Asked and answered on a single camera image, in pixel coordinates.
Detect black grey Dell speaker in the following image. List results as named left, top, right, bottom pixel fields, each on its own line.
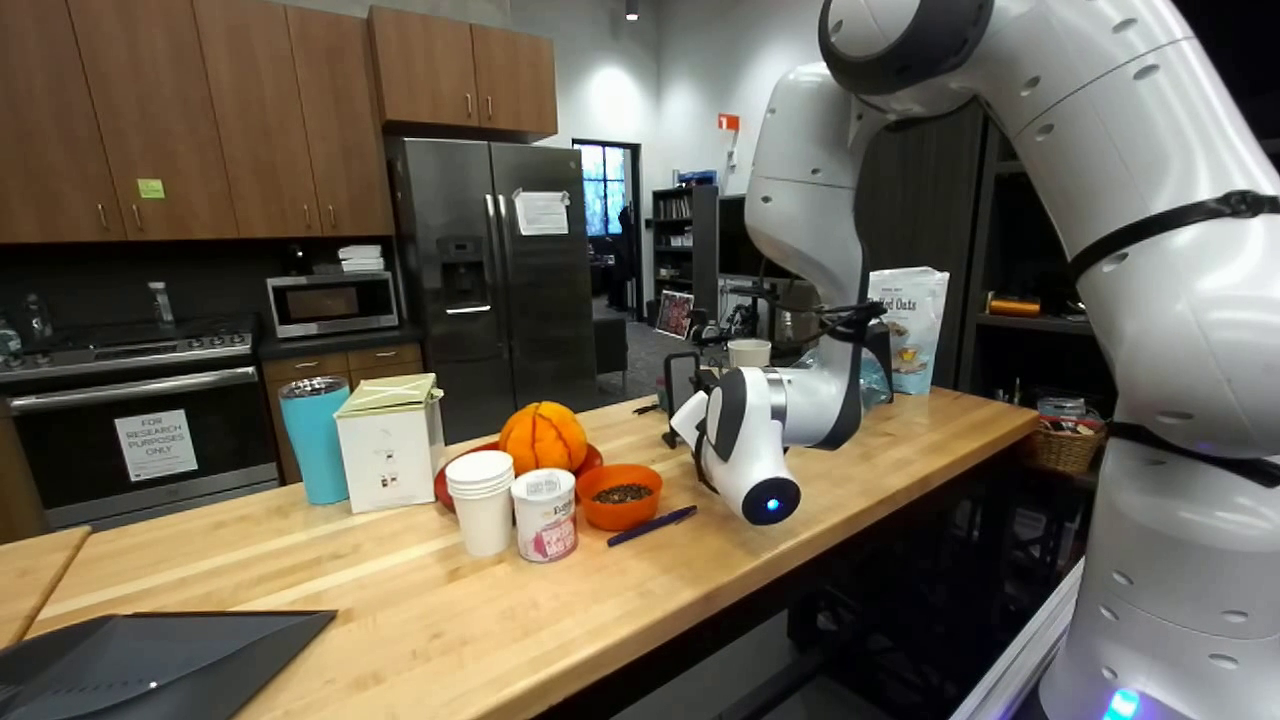
left=658, top=346, right=708, bottom=450

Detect white plastic cup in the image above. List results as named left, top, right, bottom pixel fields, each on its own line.
left=723, top=331, right=778, bottom=375

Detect dark bookshelf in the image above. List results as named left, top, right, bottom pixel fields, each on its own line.
left=647, top=181, right=723, bottom=336

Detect orange toy basketball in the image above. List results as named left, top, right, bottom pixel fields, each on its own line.
left=496, top=395, right=597, bottom=475

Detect orange bowl with grains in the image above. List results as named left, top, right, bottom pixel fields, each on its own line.
left=575, top=458, right=669, bottom=534

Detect glass door window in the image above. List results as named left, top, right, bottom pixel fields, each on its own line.
left=572, top=136, right=644, bottom=320

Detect dark blue pen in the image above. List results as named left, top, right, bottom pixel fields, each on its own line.
left=604, top=501, right=702, bottom=551

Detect stainless steel refrigerator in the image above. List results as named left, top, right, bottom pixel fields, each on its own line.
left=389, top=133, right=599, bottom=444

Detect white paper on refrigerator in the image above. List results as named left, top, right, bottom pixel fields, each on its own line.
left=513, top=189, right=575, bottom=239

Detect white cup pink label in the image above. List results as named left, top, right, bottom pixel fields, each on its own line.
left=507, top=463, right=584, bottom=568

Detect white paper cup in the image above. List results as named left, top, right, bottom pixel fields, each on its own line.
left=444, top=449, right=520, bottom=563

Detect white carton box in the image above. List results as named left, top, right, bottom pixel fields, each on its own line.
left=331, top=369, right=448, bottom=519

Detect rolled oats bag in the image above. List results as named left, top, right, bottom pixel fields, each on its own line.
left=862, top=264, right=954, bottom=400

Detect white containers on microwave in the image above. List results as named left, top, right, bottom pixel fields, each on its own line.
left=331, top=239, right=390, bottom=278

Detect silver microwave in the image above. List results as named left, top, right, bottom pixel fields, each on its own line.
left=261, top=266, right=404, bottom=345

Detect teal tumbler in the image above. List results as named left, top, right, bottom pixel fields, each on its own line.
left=276, top=373, right=355, bottom=506

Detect wooden cabinet over refrigerator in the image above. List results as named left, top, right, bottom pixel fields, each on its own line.
left=366, top=3, right=564, bottom=141

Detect wicker basket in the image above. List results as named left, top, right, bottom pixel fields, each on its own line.
left=1020, top=395, right=1111, bottom=483

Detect white paper on oven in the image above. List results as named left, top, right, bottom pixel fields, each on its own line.
left=113, top=403, right=204, bottom=489

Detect black steel oven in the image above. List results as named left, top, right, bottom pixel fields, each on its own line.
left=0, top=331, right=285, bottom=533

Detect wide wooden wall cabinets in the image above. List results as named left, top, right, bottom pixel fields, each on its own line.
left=0, top=0, right=399, bottom=249

